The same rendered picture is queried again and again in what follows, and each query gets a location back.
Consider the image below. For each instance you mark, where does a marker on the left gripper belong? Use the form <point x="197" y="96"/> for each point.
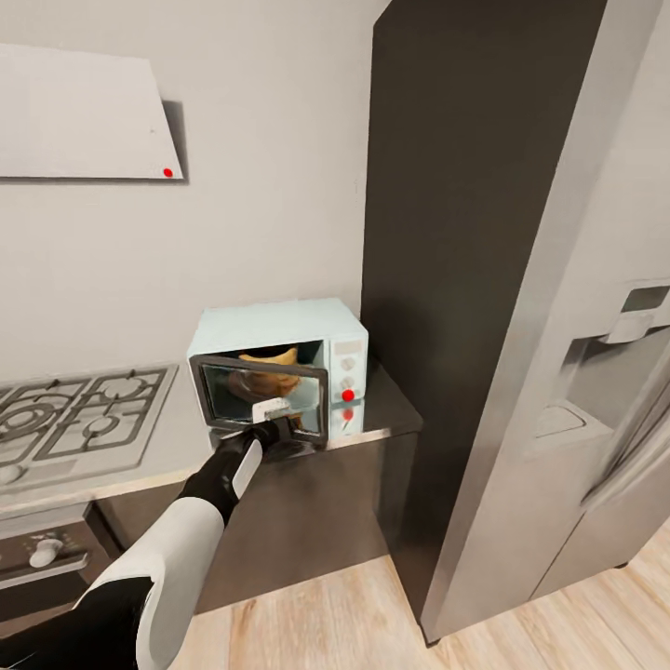
<point x="279" y="428"/>

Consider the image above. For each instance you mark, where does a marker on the range hood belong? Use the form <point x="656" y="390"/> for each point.
<point x="73" y="113"/>

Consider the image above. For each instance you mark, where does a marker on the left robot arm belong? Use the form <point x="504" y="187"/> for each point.
<point x="136" y="614"/>

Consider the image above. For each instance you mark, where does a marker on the popcorn bag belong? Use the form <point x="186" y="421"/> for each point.
<point x="280" y="354"/>

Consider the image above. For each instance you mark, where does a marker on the fridge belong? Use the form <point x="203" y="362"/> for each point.
<point x="516" y="286"/>

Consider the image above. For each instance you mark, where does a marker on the microwave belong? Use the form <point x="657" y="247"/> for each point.
<point x="331" y="363"/>

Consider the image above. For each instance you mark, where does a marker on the oven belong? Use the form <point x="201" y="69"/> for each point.
<point x="47" y="561"/>

